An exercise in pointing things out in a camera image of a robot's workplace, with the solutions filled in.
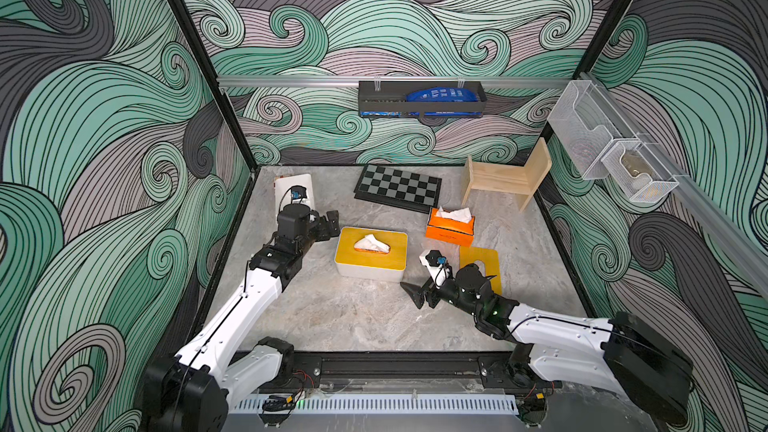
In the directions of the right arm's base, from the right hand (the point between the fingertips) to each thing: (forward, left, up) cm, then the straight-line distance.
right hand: (415, 270), depth 80 cm
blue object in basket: (+46, -10, +25) cm, 54 cm away
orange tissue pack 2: (+17, -15, -4) cm, 23 cm away
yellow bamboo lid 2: (+10, -27, -12) cm, 31 cm away
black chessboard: (+37, +2, -8) cm, 38 cm away
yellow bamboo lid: (+8, +20, -4) cm, 21 cm away
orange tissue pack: (+7, +12, +3) cm, 14 cm away
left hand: (+12, +25, +11) cm, 30 cm away
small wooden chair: (+35, -36, -1) cm, 50 cm away
